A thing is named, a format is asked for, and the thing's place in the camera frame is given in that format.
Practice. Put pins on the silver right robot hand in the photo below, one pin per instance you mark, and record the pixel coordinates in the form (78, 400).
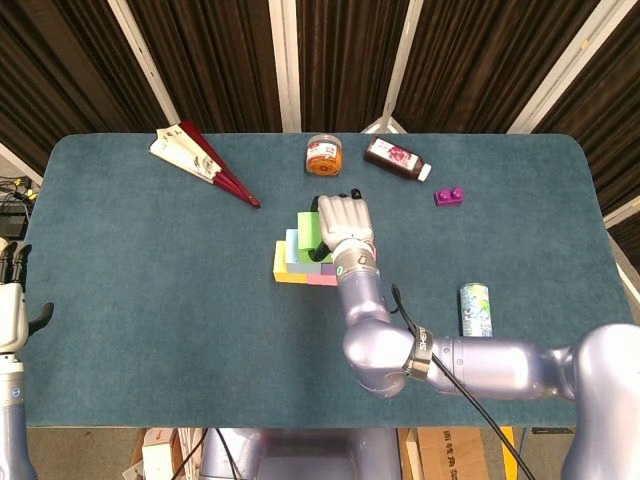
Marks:
(345, 222)

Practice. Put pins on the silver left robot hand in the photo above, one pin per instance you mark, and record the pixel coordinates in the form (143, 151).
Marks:
(12, 310)

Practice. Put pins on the green foam cube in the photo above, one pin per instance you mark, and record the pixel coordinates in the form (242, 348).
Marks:
(307, 230)

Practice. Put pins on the purple foam cube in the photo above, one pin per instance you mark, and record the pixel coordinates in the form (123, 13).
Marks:
(327, 268)

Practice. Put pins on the light blue foam cube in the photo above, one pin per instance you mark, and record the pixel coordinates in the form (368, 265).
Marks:
(292, 250)

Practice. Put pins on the yellow foam cube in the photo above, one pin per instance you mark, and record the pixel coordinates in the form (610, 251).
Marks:
(280, 262)

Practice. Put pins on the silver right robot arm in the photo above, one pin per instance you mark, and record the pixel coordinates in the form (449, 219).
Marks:
(475, 360)

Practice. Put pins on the light pink foam cube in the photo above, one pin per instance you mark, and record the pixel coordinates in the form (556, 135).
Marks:
(322, 280)

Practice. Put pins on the clear jar with orange contents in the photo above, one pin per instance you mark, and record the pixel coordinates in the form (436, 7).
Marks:
(325, 162)

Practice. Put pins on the brown bottle with white cap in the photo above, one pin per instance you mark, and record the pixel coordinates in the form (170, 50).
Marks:
(392, 157)

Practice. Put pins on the black box on floor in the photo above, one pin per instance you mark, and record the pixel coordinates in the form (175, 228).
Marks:
(12, 225)

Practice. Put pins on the purple toy brick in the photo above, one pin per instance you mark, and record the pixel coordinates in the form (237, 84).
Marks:
(447, 198)

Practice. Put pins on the blue green drink can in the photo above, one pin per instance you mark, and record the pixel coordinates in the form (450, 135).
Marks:
(475, 310)

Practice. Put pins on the teal felt table cover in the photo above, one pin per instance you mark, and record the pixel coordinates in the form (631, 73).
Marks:
(150, 390)

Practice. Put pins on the folding fan with red ribs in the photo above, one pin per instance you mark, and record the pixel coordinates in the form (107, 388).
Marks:
(185, 155)

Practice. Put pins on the dark brown curtain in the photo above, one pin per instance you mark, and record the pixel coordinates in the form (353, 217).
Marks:
(225, 60)

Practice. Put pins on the white cardboard box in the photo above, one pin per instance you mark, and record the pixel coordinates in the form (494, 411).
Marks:
(157, 457)

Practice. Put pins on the silver robot torso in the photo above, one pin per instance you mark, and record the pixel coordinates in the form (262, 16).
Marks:
(310, 455)

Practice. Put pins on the light wooden board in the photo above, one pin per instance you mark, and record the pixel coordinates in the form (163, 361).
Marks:
(412, 455)

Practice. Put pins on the brown cardboard box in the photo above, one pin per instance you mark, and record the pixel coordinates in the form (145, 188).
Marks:
(450, 455)

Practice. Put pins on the white frame post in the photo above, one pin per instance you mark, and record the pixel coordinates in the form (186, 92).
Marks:
(400, 65)
(15, 162)
(285, 60)
(565, 65)
(622, 214)
(140, 55)

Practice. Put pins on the yellow post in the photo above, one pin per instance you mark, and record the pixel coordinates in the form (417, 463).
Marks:
(509, 440)

